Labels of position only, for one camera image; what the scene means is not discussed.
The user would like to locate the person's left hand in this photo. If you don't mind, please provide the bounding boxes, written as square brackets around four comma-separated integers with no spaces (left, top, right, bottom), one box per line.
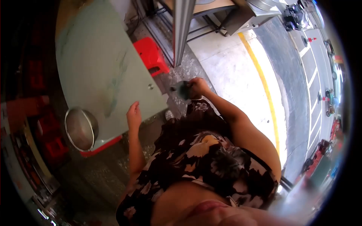
[126,101,143,131]

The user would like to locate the person's right hand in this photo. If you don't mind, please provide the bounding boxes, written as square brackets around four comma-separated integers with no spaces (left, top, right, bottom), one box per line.
[189,78,212,100]

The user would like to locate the person's right fingers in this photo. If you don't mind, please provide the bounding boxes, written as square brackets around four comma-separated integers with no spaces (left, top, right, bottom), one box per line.
[189,79,202,99]

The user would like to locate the dark grey cloth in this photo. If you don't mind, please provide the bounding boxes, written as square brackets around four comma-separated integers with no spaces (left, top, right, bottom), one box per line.
[169,80,196,101]

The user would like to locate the person's legs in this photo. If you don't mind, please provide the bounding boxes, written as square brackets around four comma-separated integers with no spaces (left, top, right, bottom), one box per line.
[164,99,224,128]

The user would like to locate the red plastic stool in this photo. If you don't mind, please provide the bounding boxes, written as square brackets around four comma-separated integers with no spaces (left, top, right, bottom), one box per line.
[133,37,170,77]
[79,135,123,158]

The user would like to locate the pale green glass table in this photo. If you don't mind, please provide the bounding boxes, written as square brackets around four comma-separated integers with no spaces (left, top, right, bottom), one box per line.
[55,0,169,151]

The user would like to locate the round metal bowl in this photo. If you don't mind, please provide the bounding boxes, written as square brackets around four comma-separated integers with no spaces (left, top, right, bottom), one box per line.
[64,106,100,152]

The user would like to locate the grey metal pillar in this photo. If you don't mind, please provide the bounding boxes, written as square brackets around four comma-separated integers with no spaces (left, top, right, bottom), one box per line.
[173,0,197,68]

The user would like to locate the person's body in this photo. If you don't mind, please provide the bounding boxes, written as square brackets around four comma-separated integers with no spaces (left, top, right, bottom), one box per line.
[115,118,282,226]

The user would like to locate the stack of red crates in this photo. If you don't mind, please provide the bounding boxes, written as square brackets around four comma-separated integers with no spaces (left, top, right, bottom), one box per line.
[28,95,71,163]

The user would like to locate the stainless steel counter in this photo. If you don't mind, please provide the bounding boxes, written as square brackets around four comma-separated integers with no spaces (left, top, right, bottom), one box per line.
[223,0,282,37]

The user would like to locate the parked black scooter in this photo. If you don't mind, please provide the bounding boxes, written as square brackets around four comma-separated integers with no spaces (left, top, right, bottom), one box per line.
[282,0,315,32]

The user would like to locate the wooden table with metal frame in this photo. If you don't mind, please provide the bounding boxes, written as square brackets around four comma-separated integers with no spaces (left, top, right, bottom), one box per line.
[158,0,239,35]

